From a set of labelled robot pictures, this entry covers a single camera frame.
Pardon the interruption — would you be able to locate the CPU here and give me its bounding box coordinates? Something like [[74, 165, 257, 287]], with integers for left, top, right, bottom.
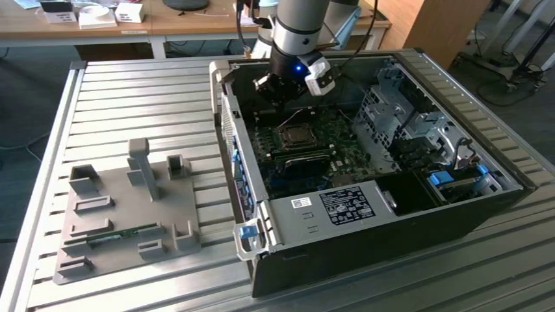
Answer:
[[286, 127, 310, 144]]

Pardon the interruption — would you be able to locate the CPU socket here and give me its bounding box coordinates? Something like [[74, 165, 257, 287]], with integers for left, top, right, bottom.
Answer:
[[277, 123, 321, 150]]

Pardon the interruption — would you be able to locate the black RAM slot row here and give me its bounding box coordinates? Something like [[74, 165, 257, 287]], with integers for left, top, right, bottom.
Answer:
[[269, 145, 335, 161]]

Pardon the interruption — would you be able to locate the pale blue teach pendant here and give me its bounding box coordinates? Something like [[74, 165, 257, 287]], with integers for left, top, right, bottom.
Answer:
[[334, 6, 363, 49]]

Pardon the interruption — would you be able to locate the green motherboard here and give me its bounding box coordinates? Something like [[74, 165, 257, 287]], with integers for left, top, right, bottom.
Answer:
[[247, 109, 378, 199]]

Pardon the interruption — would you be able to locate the metal drive cage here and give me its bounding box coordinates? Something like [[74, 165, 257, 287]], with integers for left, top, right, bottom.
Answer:
[[354, 60, 461, 173]]

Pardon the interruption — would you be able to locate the black graphics card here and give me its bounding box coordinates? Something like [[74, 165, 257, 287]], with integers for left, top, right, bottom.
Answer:
[[275, 154, 331, 179]]

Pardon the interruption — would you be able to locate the wooden desk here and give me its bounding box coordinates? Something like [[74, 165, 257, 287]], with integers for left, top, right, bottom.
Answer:
[[0, 0, 394, 61]]

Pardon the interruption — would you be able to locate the dark round object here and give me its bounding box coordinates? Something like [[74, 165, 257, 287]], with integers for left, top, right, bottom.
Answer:
[[163, 0, 210, 10]]

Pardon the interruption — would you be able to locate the wooden cabinet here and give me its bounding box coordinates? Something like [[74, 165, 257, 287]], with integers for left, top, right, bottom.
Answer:
[[402, 0, 494, 71]]

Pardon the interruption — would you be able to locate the white printed box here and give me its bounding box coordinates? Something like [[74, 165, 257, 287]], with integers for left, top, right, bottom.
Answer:
[[43, 11, 79, 24], [115, 3, 146, 24]]

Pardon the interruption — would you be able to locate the grey power supply unit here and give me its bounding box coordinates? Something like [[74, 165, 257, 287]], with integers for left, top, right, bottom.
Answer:
[[255, 180, 397, 255]]

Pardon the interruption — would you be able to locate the white round dish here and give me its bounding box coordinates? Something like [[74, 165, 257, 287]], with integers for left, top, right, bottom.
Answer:
[[78, 5, 118, 30]]

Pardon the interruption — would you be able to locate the blue disk carrier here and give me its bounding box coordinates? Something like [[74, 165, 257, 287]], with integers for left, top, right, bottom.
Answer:
[[427, 171, 455, 189]]

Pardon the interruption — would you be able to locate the grey parts rack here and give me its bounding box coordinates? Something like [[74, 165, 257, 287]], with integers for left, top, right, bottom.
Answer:
[[51, 138, 203, 286]]

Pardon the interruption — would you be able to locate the wheeled equipment stand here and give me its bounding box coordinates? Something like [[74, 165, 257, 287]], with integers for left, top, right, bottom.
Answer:
[[450, 0, 555, 107]]

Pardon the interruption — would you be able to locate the open black PC case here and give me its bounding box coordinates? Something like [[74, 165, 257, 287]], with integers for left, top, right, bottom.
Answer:
[[208, 47, 555, 298]]

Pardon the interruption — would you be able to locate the small black device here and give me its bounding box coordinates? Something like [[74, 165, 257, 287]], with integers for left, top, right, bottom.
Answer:
[[42, 1, 74, 14]]

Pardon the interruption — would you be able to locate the green RAM stick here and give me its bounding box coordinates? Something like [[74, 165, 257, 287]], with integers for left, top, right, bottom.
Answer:
[[86, 227, 143, 244]]

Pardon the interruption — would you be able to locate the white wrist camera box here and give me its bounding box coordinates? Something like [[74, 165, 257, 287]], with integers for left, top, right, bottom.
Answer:
[[303, 53, 341, 97]]

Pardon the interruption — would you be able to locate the thin black hanging cable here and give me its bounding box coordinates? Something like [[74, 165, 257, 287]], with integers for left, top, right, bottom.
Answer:
[[234, 0, 255, 59]]

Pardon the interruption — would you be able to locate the thick black camera cable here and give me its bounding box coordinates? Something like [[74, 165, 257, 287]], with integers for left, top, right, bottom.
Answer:
[[327, 0, 379, 79]]

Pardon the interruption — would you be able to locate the black wire bundle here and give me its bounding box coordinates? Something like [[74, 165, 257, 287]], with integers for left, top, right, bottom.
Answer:
[[449, 136, 481, 172]]

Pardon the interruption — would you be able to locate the grey case handle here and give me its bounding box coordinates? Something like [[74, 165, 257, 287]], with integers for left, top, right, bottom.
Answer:
[[233, 216, 270, 261]]

